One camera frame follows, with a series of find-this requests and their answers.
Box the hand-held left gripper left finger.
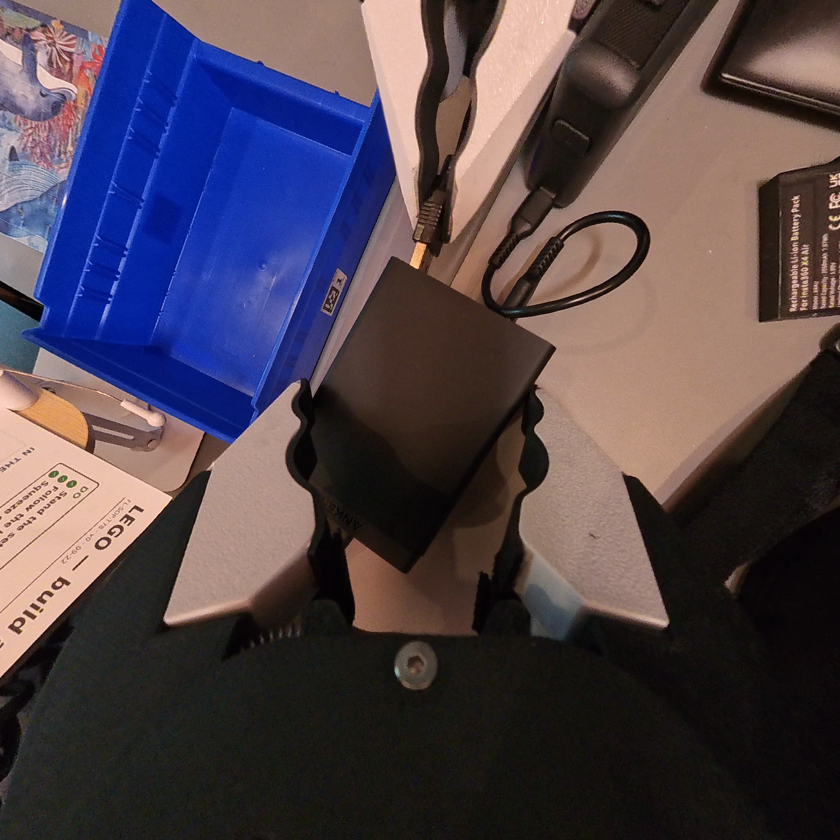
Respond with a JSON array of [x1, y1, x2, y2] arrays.
[[163, 379, 358, 634]]

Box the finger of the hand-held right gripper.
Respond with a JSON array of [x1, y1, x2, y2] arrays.
[[362, 0, 457, 229], [445, 0, 578, 245]]

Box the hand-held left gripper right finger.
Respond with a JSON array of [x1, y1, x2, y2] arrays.
[[474, 387, 671, 643]]

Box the black charger block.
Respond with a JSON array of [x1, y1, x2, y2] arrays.
[[308, 257, 557, 573]]

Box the printed instruction sheet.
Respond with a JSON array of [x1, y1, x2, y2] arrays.
[[0, 407, 173, 683]]

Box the blue plastic bin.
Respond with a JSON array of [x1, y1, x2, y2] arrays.
[[23, 0, 396, 442]]

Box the colourful whale picture box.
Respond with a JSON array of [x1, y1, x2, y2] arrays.
[[0, 0, 109, 250]]

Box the short black cable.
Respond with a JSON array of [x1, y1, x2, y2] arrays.
[[481, 187, 651, 320]]

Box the black orange camera battery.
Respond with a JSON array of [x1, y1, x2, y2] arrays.
[[758, 156, 840, 322]]

